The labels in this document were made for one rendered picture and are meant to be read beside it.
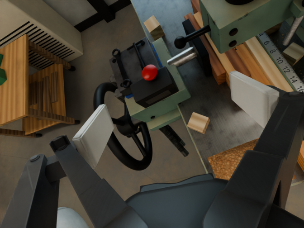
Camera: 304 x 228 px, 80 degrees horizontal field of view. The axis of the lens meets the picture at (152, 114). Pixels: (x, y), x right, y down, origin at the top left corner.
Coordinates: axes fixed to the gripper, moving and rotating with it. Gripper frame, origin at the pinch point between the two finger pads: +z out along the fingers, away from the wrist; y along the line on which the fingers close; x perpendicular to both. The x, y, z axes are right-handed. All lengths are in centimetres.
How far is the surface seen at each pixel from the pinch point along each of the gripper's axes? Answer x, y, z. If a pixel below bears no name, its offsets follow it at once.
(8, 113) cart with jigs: -15, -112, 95
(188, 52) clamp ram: 1.5, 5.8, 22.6
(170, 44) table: 3.3, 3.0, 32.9
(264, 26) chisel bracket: 3.3, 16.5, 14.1
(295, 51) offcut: -5.4, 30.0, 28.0
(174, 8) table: 11.3, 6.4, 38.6
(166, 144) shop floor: -68, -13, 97
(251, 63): -3.1, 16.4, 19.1
